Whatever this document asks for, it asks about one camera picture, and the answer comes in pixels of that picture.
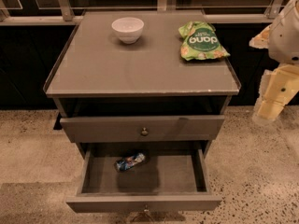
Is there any grey upper drawer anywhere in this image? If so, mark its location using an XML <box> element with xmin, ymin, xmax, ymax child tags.
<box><xmin>61</xmin><ymin>115</ymin><xmax>224</xmax><ymax>143</ymax></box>

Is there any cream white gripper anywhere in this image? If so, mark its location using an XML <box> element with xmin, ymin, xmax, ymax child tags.
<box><xmin>249</xmin><ymin>25</ymin><xmax>299</xmax><ymax>121</ymax></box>

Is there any white ceramic bowl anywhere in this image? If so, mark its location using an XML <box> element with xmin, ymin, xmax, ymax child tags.
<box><xmin>111</xmin><ymin>17</ymin><xmax>144</xmax><ymax>44</ymax></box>

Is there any blue silver redbull can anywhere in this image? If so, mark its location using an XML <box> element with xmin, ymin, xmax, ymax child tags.
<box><xmin>115</xmin><ymin>153</ymin><xmax>146</xmax><ymax>172</ymax></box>

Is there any brass upper drawer knob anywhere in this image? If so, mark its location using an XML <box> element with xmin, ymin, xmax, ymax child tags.
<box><xmin>141</xmin><ymin>128</ymin><xmax>149</xmax><ymax>136</ymax></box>

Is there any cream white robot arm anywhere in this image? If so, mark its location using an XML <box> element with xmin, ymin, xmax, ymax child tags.
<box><xmin>249</xmin><ymin>0</ymin><xmax>299</xmax><ymax>124</ymax></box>

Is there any grey wooden drawer cabinet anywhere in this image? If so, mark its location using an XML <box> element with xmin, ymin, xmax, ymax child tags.
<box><xmin>43</xmin><ymin>10</ymin><xmax>242</xmax><ymax>215</ymax></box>

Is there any brass middle drawer knob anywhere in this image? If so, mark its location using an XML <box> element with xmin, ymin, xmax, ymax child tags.
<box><xmin>143</xmin><ymin>205</ymin><xmax>150</xmax><ymax>213</ymax></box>

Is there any grey open middle drawer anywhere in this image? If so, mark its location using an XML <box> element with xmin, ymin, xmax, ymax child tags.
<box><xmin>66</xmin><ymin>147</ymin><xmax>221</xmax><ymax>213</ymax></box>

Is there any green dang chip bag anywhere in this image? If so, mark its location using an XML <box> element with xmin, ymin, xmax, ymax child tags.
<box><xmin>178</xmin><ymin>21</ymin><xmax>230</xmax><ymax>61</ymax></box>

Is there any metal railing frame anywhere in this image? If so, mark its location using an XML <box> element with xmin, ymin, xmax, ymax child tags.
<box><xmin>0</xmin><ymin>0</ymin><xmax>290</xmax><ymax>25</ymax></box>

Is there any brass drawer knob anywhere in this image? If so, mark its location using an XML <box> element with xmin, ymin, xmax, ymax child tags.
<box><xmin>143</xmin><ymin>205</ymin><xmax>150</xmax><ymax>213</ymax></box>
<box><xmin>141</xmin><ymin>128</ymin><xmax>149</xmax><ymax>136</ymax></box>

